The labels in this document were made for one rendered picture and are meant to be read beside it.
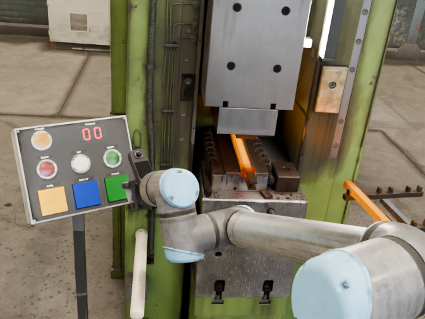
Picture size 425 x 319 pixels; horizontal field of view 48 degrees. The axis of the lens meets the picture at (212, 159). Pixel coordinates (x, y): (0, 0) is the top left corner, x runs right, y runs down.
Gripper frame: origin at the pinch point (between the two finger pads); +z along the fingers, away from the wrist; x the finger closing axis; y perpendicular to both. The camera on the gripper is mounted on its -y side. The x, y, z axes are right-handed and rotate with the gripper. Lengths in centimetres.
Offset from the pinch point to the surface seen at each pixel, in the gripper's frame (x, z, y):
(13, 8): 78, 590, -258
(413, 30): 628, 362, -139
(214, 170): 37.4, 14.8, 2.0
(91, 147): -6.0, 10.8, -12.7
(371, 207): 73, -21, 23
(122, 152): 3.4, 10.7, -9.5
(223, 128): 37.2, 3.1, -11.9
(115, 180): -0.7, 9.9, -1.2
